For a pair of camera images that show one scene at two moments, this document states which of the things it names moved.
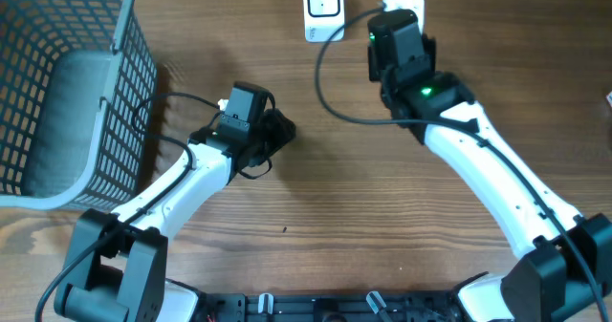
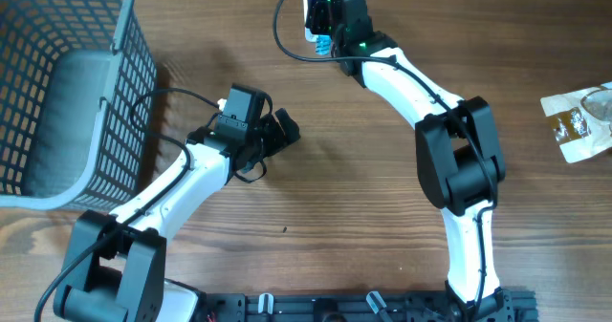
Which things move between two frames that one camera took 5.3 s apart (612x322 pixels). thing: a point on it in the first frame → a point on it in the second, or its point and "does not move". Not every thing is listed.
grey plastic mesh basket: x=74 y=60 does not move
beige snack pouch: x=407 y=0 → x=581 y=119
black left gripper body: x=273 y=133 does not move
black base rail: x=397 y=307 does not move
